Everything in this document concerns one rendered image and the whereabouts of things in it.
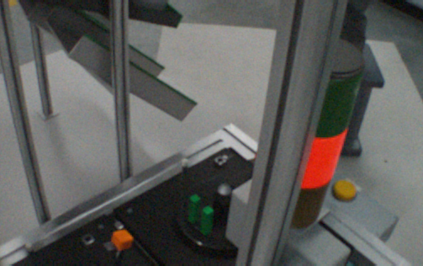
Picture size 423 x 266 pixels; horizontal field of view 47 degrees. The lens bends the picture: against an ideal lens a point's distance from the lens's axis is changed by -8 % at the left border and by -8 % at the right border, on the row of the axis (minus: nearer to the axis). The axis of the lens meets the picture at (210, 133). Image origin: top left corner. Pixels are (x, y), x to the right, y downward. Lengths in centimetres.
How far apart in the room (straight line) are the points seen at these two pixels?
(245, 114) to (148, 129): 22
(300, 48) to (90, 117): 89
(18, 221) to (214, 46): 73
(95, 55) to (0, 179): 39
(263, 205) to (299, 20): 16
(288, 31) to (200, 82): 96
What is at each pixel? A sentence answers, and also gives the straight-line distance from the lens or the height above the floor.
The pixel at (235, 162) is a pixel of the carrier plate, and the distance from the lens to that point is 90.
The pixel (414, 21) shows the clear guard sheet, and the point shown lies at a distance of 27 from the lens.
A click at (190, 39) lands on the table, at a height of 86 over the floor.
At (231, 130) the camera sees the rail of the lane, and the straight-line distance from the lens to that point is 97.
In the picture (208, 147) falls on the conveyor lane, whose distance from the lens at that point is 94.
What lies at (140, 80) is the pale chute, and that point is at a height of 110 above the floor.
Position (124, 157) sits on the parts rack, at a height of 98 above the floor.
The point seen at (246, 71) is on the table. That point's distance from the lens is 132.
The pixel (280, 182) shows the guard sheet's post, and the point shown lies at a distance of 37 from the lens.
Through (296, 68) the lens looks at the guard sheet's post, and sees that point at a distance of 31.
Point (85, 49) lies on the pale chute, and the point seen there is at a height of 119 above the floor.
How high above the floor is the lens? 159
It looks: 41 degrees down
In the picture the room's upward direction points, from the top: 5 degrees clockwise
